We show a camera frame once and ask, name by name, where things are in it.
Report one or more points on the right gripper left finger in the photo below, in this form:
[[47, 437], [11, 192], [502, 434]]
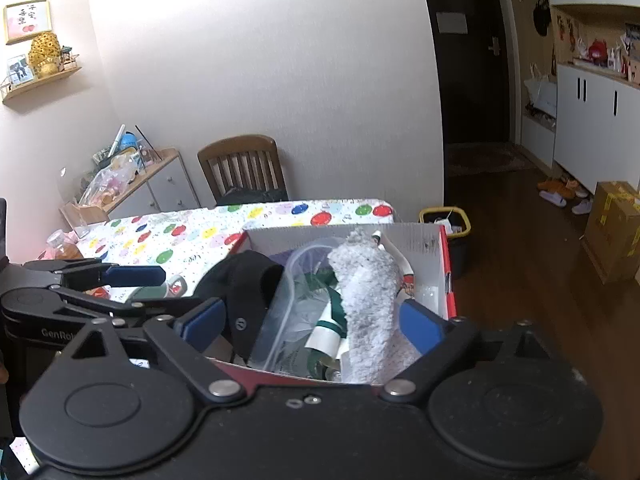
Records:
[[159, 362]]

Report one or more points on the mint ceramic mug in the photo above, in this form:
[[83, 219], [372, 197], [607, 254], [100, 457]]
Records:
[[175, 287]]

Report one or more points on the framed calligraphy picture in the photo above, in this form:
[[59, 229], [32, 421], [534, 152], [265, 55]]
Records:
[[25, 20]]

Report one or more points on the plastic drink bottle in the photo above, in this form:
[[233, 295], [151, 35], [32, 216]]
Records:
[[62, 248]]

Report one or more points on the brown wooden chair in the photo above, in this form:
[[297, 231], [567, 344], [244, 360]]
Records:
[[247, 161]]

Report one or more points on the red white cardboard box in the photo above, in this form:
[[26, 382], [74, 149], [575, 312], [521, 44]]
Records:
[[424, 245]]

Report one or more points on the black bag on chair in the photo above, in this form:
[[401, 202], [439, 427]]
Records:
[[241, 196]]

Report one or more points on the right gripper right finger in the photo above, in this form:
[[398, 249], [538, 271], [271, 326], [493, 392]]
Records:
[[449, 347]]

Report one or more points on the polka dot tablecloth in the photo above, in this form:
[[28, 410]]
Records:
[[188, 243]]

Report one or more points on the white fluffy cloth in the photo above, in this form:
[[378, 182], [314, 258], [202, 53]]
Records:
[[369, 282]]

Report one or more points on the white drawer sideboard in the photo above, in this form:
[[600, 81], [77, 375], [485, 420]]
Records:
[[164, 187]]

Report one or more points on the clear plastic zip bag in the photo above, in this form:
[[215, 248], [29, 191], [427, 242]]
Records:
[[272, 348]]

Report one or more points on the white lower cabinets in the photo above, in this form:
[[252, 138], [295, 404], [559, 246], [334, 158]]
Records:
[[597, 127]]

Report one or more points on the white slippers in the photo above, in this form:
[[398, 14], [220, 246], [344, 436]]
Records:
[[584, 207]]

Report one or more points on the wooden wall shelf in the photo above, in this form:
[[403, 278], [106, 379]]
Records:
[[9, 91]]

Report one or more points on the green white garment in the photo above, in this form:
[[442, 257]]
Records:
[[319, 327]]

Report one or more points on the brown cardboard box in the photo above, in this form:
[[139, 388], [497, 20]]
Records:
[[612, 234]]

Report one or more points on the yellow black waste bin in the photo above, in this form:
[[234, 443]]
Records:
[[458, 229]]

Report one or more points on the black cap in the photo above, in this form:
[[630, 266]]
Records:
[[245, 283]]

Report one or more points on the golden ornament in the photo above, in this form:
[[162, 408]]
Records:
[[45, 55]]

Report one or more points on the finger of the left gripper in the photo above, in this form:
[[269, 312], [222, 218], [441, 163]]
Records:
[[95, 307], [94, 273]]

